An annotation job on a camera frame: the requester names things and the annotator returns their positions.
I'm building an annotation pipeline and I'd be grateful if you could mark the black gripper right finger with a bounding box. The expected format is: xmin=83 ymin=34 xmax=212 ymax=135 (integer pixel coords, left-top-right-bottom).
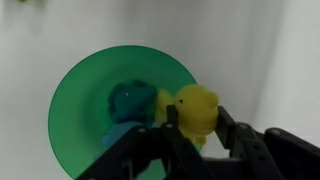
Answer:
xmin=214 ymin=105 xmax=320 ymax=180

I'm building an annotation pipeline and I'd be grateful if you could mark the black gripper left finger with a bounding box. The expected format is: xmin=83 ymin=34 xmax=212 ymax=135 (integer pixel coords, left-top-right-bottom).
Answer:
xmin=78 ymin=104 xmax=218 ymax=180

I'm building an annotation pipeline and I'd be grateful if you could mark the blue rubber animal toy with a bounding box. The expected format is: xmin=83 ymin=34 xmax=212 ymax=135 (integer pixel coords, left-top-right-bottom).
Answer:
xmin=100 ymin=79 xmax=158 ymax=152

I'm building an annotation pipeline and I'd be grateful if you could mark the green translucent bowl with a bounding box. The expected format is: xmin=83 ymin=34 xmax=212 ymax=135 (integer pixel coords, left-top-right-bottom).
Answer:
xmin=47 ymin=44 xmax=202 ymax=180

